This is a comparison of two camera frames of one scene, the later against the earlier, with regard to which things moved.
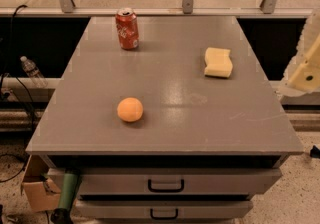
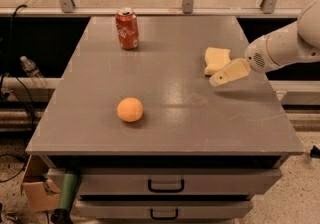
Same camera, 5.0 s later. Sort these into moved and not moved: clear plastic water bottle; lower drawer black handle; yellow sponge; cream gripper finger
Moved: cream gripper finger
Not moved: yellow sponge; lower drawer black handle; clear plastic water bottle
